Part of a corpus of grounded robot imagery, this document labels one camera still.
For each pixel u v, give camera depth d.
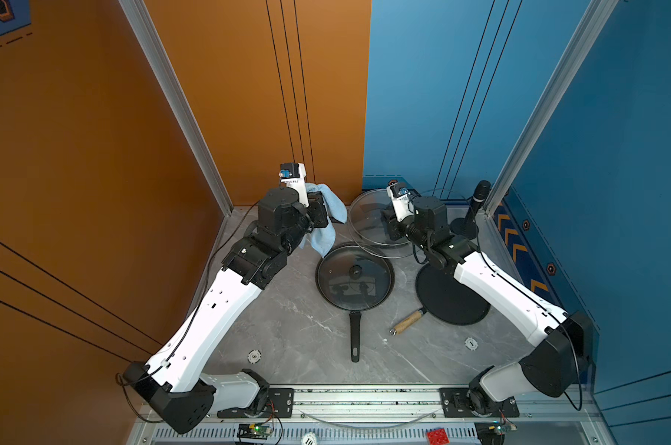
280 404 0.73
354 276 0.92
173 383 0.37
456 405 0.72
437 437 0.68
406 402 0.75
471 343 0.83
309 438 0.64
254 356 0.81
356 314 0.87
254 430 0.71
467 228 1.13
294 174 0.53
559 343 0.40
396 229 0.69
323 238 0.68
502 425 0.70
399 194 0.64
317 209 0.55
